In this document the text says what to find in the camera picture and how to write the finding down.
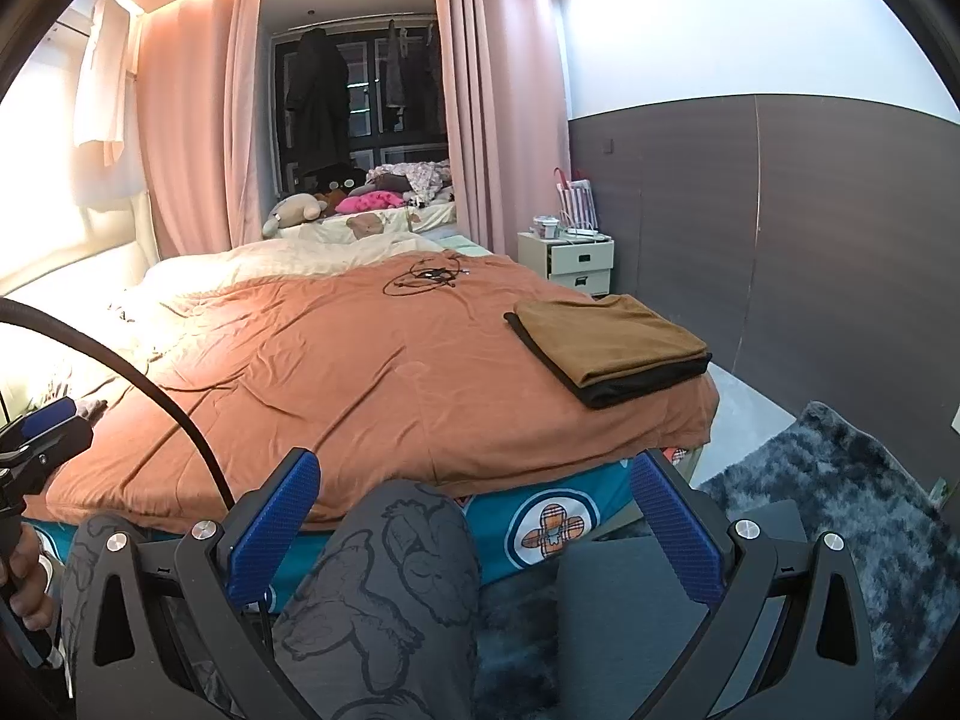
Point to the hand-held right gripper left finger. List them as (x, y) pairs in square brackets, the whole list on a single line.
[(277, 525)]

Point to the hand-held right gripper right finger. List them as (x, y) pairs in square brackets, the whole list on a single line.
[(671, 532)]

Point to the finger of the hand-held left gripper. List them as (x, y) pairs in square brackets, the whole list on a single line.
[(49, 416)]

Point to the brown printed t-shirt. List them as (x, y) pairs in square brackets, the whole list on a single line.
[(615, 337)]

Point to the dark hanging clothes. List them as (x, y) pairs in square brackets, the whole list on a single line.
[(394, 67)]

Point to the person's left hand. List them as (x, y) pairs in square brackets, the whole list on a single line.
[(37, 585)]

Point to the grey folded garment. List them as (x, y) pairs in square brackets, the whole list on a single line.
[(94, 409)]

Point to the person's right leg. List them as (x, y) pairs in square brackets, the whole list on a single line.
[(375, 600)]

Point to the teal printed bed sheet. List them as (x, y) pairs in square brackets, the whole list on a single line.
[(547, 525)]

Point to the black folded garment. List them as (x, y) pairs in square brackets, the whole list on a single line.
[(637, 382)]

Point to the cream headboard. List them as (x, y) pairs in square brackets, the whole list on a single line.
[(75, 262)]

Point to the orange blanket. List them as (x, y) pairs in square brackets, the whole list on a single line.
[(337, 375)]

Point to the grey shaggy rug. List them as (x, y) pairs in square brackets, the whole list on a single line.
[(847, 465)]

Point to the cream duvet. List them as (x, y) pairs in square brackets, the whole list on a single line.
[(247, 262)]

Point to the white nightstand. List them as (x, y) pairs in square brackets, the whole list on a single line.
[(577, 259)]

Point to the cream bear print quilt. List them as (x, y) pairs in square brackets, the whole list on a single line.
[(367, 225)]

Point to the beige plush toy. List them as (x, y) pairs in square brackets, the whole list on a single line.
[(296, 210)]

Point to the pink curtain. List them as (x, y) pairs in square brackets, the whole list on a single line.
[(502, 105), (195, 127)]

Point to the white hanging shirt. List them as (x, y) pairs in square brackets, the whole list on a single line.
[(101, 90)]

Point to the pink plush toy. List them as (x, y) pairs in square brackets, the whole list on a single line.
[(367, 202)]

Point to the striped bag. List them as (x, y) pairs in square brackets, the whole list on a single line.
[(577, 202)]

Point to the black plush toy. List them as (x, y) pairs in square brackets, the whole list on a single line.
[(337, 180)]

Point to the floral cloth pile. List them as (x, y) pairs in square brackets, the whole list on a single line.
[(420, 176)]

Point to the dark glass window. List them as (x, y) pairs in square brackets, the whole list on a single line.
[(367, 127)]

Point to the dark hanging coat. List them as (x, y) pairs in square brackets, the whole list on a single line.
[(315, 97)]

